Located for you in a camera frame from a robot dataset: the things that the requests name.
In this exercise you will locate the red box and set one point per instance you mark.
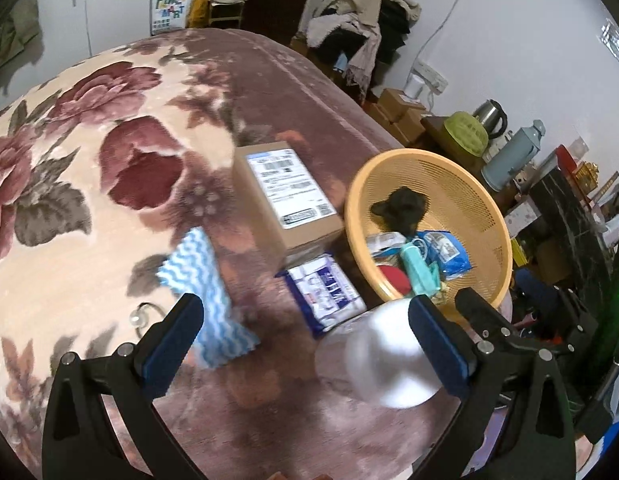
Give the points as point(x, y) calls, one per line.
point(565, 157)

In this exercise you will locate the dark wooden door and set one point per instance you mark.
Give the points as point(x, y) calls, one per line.
point(274, 5)

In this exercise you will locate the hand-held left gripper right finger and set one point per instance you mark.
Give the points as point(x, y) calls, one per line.
point(439, 347)

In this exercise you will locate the grey-blue thermos flask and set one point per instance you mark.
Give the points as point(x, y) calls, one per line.
point(509, 157)

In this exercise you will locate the green plastic colander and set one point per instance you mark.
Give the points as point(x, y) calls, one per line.
point(464, 132)

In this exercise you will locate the yellow measuring tape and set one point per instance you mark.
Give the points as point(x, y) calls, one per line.
point(441, 294)

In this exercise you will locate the yellow bag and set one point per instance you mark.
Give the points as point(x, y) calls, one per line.
point(202, 2)

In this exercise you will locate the teal face mask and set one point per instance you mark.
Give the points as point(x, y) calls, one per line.
point(419, 272)

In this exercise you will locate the pile of clothes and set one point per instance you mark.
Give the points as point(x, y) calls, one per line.
point(354, 10)

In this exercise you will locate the floral plush blanket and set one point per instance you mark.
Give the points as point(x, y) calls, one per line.
point(89, 270)

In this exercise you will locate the white plastic jar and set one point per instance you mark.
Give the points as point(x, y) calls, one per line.
point(379, 360)

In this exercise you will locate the steel electric kettle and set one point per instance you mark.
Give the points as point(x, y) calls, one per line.
point(489, 117)

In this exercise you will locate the printed shopping bag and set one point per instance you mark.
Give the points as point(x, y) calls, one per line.
point(169, 10)

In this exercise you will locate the red egg-shaped sponge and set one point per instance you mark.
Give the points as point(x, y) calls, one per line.
point(392, 277)

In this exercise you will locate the white and navy wipes pack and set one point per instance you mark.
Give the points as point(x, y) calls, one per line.
point(324, 290)

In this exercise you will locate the black mesh net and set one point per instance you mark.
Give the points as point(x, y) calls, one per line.
point(402, 207)

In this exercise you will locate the clear wall hook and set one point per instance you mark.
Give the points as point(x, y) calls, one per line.
point(612, 42)

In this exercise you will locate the olive jacket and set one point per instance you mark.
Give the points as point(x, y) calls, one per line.
point(19, 30)

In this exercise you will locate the yellow plastic basket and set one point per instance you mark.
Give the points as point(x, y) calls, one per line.
point(469, 200)

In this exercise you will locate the wooden rack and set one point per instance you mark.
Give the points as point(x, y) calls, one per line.
point(229, 15)

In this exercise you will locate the small cardboard box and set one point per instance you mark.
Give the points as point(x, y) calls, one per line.
point(394, 102)
point(412, 127)

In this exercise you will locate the white cylindrical container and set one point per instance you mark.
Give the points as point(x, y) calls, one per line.
point(414, 86)

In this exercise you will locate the white wardrobe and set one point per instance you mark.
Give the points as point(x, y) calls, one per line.
point(114, 0)

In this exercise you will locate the labelled cardboard box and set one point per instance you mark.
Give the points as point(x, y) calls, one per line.
point(262, 205)

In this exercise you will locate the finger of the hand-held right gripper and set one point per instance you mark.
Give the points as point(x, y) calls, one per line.
point(537, 287)
point(482, 317)

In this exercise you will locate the white power strip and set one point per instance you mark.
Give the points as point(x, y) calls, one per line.
point(432, 76)

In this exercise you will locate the black marble cabinet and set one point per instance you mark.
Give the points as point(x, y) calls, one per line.
point(574, 220)

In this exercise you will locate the blue white striped cloth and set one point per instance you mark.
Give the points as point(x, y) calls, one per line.
point(214, 320)

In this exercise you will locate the blue wipes pack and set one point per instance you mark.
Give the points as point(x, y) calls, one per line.
point(447, 255)

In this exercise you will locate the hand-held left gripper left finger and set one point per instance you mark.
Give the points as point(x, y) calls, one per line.
point(172, 340)

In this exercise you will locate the white and blue tissue packet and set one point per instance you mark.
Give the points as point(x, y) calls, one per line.
point(384, 245)

